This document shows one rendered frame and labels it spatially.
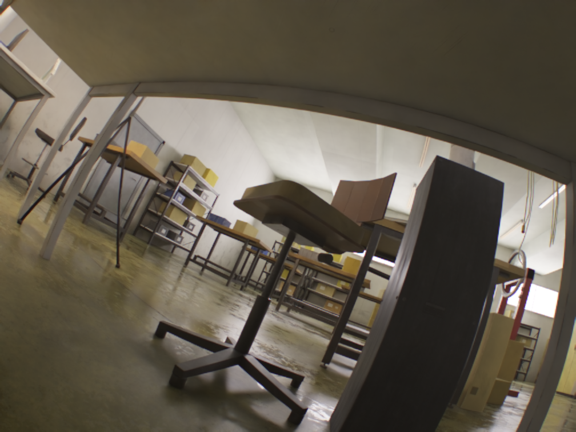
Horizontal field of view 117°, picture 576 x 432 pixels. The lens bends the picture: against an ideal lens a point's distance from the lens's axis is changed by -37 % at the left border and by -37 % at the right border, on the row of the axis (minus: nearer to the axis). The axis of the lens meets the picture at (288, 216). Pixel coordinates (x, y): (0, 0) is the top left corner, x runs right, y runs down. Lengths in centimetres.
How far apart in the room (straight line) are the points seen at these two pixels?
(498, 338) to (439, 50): 179
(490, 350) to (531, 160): 148
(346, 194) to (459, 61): 82
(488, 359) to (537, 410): 138
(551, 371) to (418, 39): 75
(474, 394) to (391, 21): 199
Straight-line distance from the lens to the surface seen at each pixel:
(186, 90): 110
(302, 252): 489
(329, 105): 79
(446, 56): 66
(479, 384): 207
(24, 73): 282
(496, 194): 91
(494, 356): 209
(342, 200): 125
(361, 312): 935
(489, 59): 65
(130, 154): 332
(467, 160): 101
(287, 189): 77
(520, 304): 399
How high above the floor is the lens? 34
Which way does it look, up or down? 14 degrees up
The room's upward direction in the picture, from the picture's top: 24 degrees clockwise
